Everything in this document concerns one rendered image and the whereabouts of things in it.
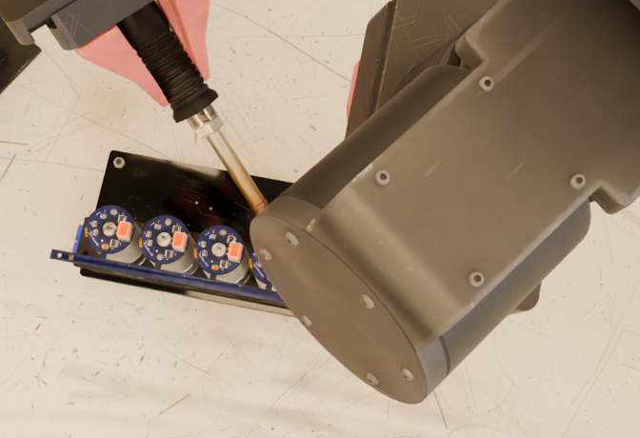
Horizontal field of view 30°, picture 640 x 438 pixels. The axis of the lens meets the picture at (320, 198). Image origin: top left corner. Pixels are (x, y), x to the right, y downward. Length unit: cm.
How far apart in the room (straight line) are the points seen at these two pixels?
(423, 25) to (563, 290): 29
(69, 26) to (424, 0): 17
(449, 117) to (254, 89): 44
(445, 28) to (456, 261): 16
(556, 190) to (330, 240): 5
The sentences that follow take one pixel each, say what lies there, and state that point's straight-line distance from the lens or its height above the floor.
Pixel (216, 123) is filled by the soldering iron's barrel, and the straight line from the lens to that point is 58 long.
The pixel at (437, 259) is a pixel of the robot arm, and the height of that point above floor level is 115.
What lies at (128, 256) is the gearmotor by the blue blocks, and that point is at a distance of 62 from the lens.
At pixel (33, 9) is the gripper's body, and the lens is 50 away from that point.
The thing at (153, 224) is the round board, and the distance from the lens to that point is 60.
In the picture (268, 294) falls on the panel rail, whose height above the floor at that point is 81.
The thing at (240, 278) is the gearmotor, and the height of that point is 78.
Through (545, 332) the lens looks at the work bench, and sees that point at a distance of 65.
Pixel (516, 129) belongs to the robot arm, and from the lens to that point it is 25.
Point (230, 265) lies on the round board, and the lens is 59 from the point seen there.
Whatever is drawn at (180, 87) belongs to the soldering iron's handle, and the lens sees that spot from 57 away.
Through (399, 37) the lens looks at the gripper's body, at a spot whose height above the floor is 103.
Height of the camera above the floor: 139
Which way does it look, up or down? 75 degrees down
